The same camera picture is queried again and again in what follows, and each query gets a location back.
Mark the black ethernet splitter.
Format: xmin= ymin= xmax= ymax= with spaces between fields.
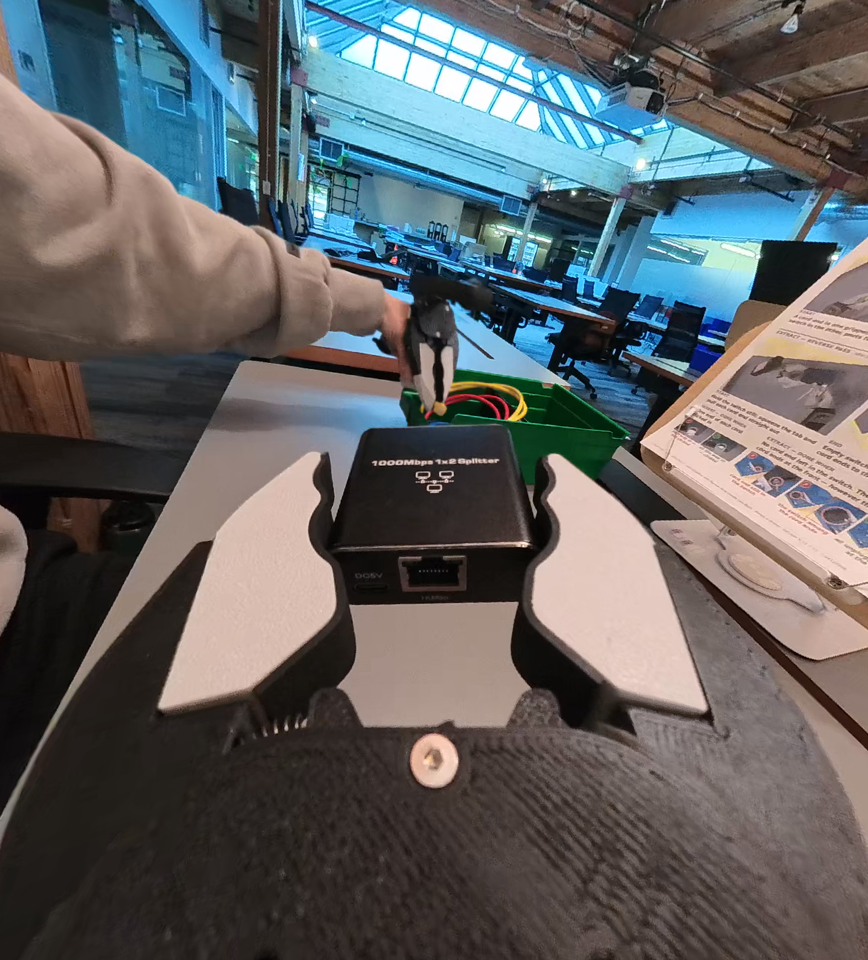
xmin=327 ymin=423 xmax=541 ymax=605

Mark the black office chair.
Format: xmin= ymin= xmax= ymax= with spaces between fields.
xmin=631 ymin=300 xmax=707 ymax=396
xmin=546 ymin=288 xmax=641 ymax=400

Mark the person's left forearm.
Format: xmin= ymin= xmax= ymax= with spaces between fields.
xmin=0 ymin=33 xmax=391 ymax=363

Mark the grey desk with wooden edge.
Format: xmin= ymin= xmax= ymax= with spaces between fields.
xmin=284 ymin=288 xmax=571 ymax=391

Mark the yellow ethernet cable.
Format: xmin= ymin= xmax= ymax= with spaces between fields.
xmin=422 ymin=381 xmax=530 ymax=426

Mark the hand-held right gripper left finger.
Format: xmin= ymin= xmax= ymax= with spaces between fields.
xmin=156 ymin=450 xmax=357 ymax=717

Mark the black monitor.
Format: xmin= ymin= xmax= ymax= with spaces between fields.
xmin=749 ymin=240 xmax=838 ymax=309

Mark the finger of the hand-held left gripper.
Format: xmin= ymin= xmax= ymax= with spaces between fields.
xmin=436 ymin=328 xmax=460 ymax=412
xmin=407 ymin=321 xmax=440 ymax=412

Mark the printed instruction sheet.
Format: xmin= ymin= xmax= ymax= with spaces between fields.
xmin=640 ymin=198 xmax=868 ymax=616

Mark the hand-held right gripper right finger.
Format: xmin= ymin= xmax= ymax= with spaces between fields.
xmin=512 ymin=452 xmax=711 ymax=732

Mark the black backpack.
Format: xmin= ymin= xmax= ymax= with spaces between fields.
xmin=100 ymin=498 xmax=159 ymax=558

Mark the red ethernet cable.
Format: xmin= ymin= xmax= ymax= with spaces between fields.
xmin=449 ymin=393 xmax=513 ymax=423

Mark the green plastic bin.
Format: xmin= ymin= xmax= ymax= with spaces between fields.
xmin=400 ymin=367 xmax=630 ymax=485

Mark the black high-back chair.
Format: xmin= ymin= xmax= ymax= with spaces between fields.
xmin=216 ymin=177 xmax=262 ymax=228

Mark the white ceiling projector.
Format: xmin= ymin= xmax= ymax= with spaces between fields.
xmin=595 ymin=71 xmax=669 ymax=134

